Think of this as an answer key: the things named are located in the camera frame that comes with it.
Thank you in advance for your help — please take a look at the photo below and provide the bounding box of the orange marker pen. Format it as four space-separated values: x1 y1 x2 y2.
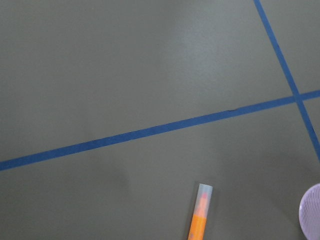
187 183 213 240

